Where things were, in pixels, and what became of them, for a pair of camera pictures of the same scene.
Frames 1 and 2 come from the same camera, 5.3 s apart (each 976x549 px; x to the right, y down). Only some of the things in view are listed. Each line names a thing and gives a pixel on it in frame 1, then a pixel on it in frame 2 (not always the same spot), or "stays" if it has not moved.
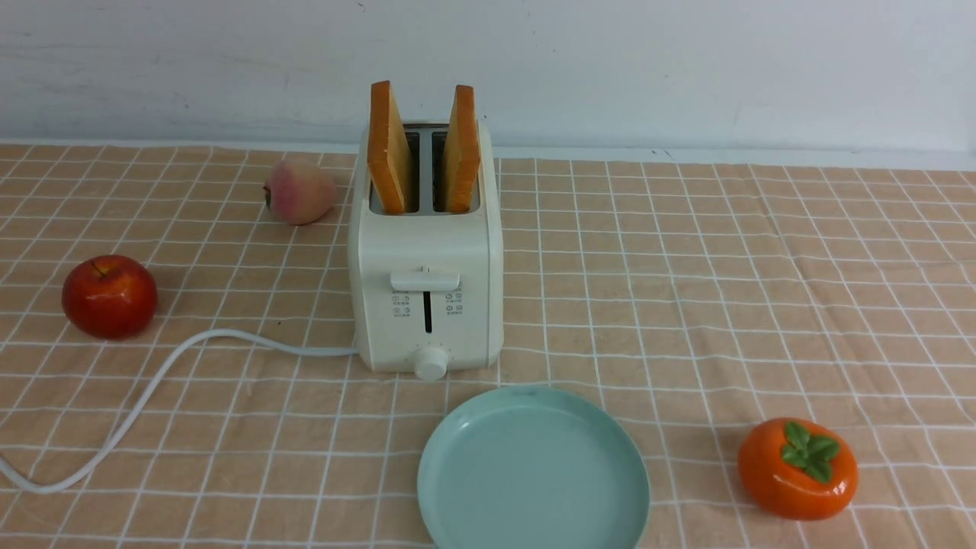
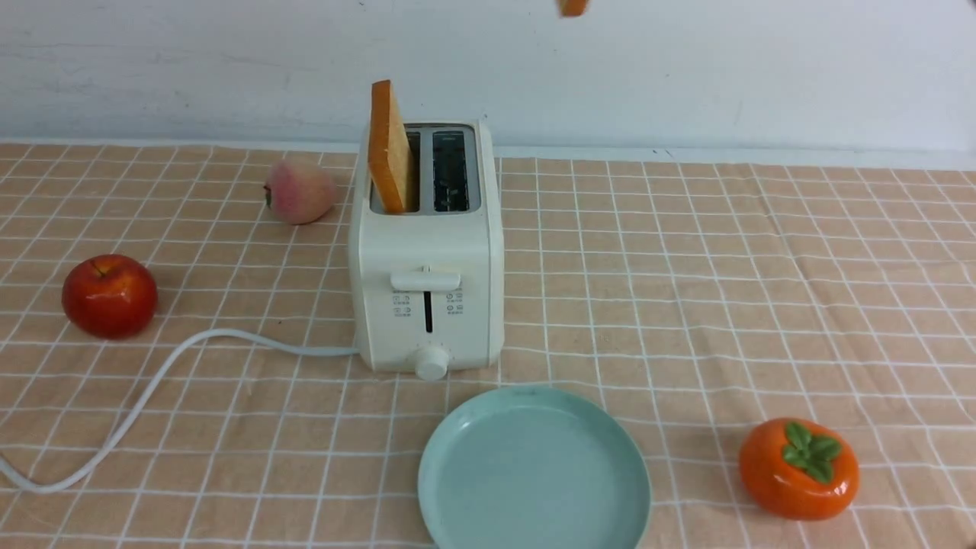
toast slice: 388,161 stays
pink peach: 299,192 stays
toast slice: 461,152 -> 571,8
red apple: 110,296 stays
